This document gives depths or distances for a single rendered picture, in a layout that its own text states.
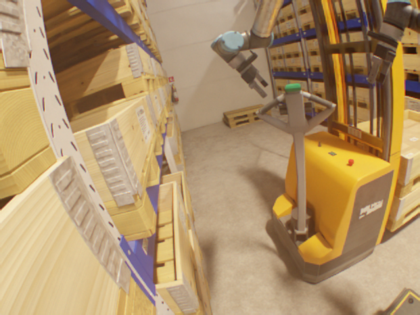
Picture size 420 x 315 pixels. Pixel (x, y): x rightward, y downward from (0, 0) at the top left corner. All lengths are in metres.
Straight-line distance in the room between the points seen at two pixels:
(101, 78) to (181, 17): 5.37
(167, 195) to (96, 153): 0.96
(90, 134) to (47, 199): 0.32
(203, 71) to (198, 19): 1.59
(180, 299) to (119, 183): 0.50
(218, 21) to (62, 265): 6.68
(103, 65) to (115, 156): 0.97
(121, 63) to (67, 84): 0.39
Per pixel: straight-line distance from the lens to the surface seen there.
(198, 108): 6.49
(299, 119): 1.21
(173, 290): 0.81
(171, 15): 6.66
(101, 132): 0.53
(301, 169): 1.35
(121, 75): 1.41
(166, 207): 1.50
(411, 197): 2.03
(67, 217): 0.27
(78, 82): 1.51
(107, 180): 0.57
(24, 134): 0.26
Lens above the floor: 1.57
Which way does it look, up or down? 22 degrees down
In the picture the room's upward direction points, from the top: 14 degrees counter-clockwise
